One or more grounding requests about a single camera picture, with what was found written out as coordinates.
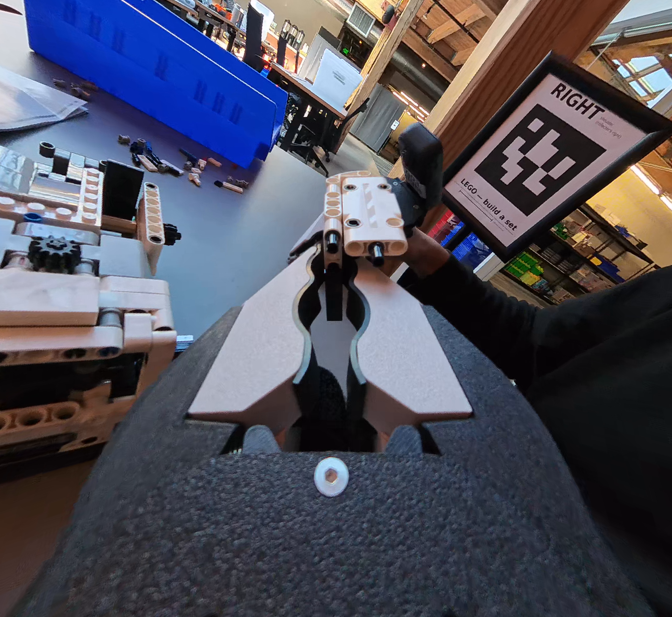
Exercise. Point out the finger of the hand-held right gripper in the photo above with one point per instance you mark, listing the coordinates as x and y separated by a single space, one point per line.
307 239

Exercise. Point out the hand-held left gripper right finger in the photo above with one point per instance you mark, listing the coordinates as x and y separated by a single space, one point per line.
414 360

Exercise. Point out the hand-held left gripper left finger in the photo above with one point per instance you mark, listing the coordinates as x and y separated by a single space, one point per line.
252 354

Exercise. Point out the white lego panel assembly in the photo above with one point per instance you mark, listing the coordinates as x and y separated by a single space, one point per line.
367 207

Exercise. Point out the person's right forearm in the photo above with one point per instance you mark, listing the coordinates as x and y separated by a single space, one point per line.
525 323

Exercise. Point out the pile of small lego pieces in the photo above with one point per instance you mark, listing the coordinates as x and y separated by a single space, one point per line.
231 186

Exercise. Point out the lego truck model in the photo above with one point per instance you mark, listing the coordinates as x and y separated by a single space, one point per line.
63 302

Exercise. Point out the grey lego pins cluster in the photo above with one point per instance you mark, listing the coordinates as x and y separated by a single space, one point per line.
76 89

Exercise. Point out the lego instruction booklet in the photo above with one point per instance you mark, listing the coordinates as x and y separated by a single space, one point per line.
31 102

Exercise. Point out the person's right hand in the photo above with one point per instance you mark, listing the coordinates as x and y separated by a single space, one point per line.
425 255

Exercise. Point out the grey curtain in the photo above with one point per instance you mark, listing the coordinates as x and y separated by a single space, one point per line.
378 118

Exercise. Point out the red shelf bin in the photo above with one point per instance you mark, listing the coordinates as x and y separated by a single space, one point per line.
446 228

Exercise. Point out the black office chair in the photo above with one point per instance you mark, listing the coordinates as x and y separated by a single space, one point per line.
315 139

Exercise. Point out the blue shelf bin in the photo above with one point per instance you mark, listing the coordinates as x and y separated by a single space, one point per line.
472 252

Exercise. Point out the white storage box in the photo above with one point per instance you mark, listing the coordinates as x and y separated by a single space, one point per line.
336 76

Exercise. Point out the black framed sign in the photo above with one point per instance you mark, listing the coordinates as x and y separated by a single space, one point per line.
551 155

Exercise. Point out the background desk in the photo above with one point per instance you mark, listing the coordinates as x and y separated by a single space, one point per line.
309 92

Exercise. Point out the background wooden beam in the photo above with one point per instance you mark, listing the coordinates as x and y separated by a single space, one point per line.
404 24

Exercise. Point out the storage shelf with bins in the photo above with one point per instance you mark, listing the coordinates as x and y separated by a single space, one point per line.
577 260

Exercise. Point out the blue plastic bin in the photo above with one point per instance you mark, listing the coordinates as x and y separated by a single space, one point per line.
131 50

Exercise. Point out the wooden post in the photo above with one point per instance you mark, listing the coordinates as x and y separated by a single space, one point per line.
551 24

